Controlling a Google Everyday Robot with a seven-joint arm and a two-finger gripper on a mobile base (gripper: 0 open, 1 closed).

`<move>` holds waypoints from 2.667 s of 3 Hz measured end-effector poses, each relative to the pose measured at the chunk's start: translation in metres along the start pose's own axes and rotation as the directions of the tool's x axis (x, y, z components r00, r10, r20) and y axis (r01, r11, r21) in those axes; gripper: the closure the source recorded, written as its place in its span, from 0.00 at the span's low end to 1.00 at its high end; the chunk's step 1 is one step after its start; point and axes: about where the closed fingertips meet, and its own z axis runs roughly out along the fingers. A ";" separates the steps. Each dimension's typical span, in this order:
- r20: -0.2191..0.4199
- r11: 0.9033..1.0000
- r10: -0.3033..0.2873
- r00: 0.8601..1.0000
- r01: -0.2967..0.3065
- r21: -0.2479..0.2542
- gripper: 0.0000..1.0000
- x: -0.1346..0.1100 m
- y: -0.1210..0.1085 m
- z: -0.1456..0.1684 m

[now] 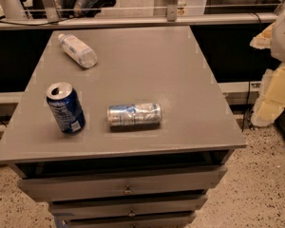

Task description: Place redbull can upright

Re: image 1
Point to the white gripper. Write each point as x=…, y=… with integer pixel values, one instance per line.
x=284, y=40

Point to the silver redbull can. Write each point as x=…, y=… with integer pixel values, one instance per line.
x=134, y=114

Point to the blue pepsi can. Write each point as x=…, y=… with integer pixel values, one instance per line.
x=65, y=106

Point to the grey drawer cabinet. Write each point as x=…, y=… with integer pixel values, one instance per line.
x=133, y=142

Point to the middle grey drawer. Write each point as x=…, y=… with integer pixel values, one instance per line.
x=129, y=207

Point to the grey drawer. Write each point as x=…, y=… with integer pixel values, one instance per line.
x=142, y=221
x=129, y=207
x=123, y=183

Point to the bottom grey drawer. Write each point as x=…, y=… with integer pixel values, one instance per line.
x=142, y=221

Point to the clear plastic water bottle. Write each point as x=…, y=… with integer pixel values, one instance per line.
x=79, y=51

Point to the top grey drawer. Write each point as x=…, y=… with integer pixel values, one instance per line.
x=123, y=183

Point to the grey metal rail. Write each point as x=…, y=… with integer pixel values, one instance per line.
x=109, y=23

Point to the grey metal post bracket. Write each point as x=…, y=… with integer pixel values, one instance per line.
x=172, y=8

